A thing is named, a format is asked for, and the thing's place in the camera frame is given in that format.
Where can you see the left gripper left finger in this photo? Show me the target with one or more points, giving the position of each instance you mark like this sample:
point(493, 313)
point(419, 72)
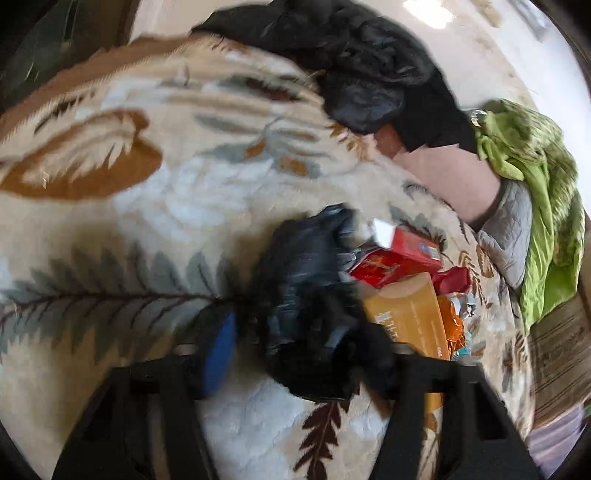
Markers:
point(111, 439)

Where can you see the orange foil wrapper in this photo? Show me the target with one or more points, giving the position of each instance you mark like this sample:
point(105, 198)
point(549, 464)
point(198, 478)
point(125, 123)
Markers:
point(450, 309)

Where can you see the orange box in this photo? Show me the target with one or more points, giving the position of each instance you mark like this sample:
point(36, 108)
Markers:
point(410, 312)

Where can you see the black plastic bag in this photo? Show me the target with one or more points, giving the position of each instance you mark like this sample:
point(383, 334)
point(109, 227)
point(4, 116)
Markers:
point(315, 338)

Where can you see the red cigarette box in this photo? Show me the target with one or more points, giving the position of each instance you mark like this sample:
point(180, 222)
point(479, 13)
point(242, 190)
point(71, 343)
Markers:
point(393, 253)

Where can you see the teal tissue packet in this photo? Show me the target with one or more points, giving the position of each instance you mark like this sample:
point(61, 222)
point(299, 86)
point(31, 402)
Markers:
point(470, 348)

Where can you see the striped brown headboard cushion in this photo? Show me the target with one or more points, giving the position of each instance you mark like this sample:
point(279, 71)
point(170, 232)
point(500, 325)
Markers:
point(560, 346)

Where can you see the red crumpled wrapper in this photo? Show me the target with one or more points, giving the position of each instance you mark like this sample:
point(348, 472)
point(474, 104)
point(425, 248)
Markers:
point(454, 280)

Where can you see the grey quilted pillow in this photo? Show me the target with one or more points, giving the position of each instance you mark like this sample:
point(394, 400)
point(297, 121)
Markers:
point(505, 236)

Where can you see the leaf-patterned beige blanket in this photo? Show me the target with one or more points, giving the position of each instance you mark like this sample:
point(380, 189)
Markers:
point(136, 185)

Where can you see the green patterned quilt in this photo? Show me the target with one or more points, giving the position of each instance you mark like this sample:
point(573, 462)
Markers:
point(522, 144)

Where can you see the black cloth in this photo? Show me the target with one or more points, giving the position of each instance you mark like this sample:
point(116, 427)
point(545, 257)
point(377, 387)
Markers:
point(431, 117)

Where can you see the black puffer jacket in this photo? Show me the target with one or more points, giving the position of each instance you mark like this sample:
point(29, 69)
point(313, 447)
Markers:
point(364, 63)

